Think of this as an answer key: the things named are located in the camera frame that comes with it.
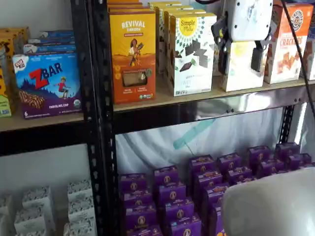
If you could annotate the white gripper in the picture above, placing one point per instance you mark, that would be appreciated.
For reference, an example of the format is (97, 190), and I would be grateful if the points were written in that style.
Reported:
(248, 19)

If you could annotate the yellow orange snack box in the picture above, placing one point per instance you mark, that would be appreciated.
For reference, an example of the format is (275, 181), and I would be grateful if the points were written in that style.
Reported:
(240, 71)

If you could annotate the orange white crackers box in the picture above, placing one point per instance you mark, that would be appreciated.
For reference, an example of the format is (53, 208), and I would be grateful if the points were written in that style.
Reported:
(310, 61)
(286, 54)

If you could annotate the Simple Mills mint thins box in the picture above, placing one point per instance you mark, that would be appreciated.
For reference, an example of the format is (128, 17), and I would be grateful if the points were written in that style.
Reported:
(165, 3)
(166, 49)
(161, 37)
(193, 61)

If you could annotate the orange Revival cracker box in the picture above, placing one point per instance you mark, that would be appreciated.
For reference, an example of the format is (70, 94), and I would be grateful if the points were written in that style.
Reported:
(128, 9)
(133, 61)
(125, 3)

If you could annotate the purple Annie's snack box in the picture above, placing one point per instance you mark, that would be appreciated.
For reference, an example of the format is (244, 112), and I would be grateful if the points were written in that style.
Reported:
(229, 162)
(172, 194)
(145, 231)
(201, 164)
(166, 175)
(246, 180)
(215, 196)
(185, 226)
(177, 210)
(133, 183)
(299, 161)
(137, 200)
(215, 221)
(238, 175)
(286, 150)
(208, 180)
(259, 156)
(141, 216)
(270, 168)

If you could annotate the blue purple Zbar box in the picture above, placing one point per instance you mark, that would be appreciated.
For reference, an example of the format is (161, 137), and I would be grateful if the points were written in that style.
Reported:
(49, 48)
(49, 86)
(57, 34)
(51, 41)

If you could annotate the white patterned small box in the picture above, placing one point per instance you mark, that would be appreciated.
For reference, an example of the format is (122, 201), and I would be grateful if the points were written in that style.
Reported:
(80, 189)
(81, 209)
(5, 211)
(37, 196)
(80, 228)
(32, 233)
(34, 220)

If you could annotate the yellow box with brown spots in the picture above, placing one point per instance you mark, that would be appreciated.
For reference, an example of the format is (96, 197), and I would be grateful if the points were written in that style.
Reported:
(17, 37)
(7, 46)

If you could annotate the yellow box with green base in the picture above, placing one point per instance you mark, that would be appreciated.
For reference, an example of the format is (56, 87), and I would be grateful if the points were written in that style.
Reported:
(3, 98)

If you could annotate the teal tape strip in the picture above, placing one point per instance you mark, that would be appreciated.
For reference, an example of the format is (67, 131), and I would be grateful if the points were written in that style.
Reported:
(194, 134)

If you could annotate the white plastic backdrop sheet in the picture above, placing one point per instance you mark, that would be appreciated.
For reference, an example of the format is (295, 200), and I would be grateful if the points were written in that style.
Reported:
(152, 147)

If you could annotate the black metal rack, snack boxes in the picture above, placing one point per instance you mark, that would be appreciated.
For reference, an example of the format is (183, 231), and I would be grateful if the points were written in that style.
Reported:
(105, 98)

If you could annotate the rounded plastic bin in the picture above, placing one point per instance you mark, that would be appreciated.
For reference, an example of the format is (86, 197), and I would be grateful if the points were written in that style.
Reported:
(270, 209)

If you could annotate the black metal rack, Zbar boxes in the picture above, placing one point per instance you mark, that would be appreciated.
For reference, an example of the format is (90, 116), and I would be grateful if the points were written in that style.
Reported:
(49, 137)

